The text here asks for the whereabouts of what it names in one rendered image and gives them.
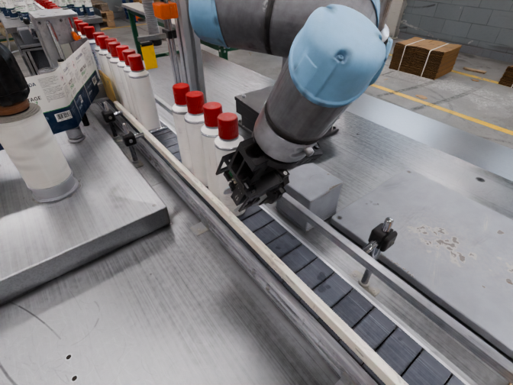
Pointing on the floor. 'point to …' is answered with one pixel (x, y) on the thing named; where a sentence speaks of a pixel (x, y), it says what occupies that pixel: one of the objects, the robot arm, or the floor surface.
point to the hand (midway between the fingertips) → (249, 196)
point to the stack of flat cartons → (424, 57)
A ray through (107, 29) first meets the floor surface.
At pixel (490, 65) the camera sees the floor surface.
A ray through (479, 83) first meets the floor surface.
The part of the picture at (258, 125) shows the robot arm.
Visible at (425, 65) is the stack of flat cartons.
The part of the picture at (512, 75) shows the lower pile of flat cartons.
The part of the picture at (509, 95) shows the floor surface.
